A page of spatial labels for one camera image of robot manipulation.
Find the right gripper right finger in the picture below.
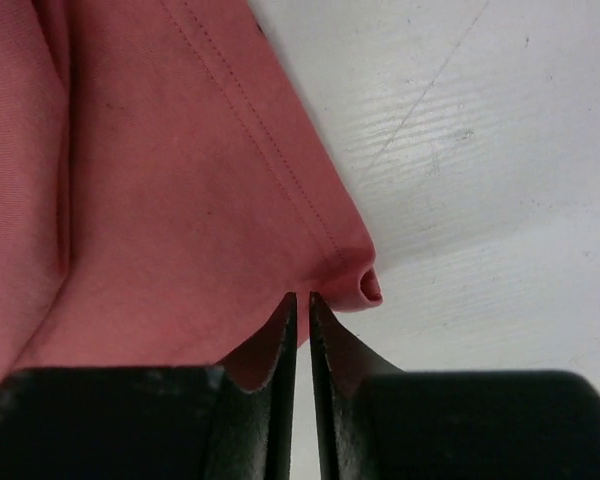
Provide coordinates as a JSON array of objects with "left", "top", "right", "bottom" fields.
[{"left": 309, "top": 294, "right": 600, "bottom": 479}]

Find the salmon pink t shirt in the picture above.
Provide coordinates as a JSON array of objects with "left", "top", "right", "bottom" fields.
[{"left": 0, "top": 1, "right": 382, "bottom": 381}]

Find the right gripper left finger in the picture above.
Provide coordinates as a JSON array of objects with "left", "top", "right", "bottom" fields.
[{"left": 0, "top": 293, "right": 297, "bottom": 479}]

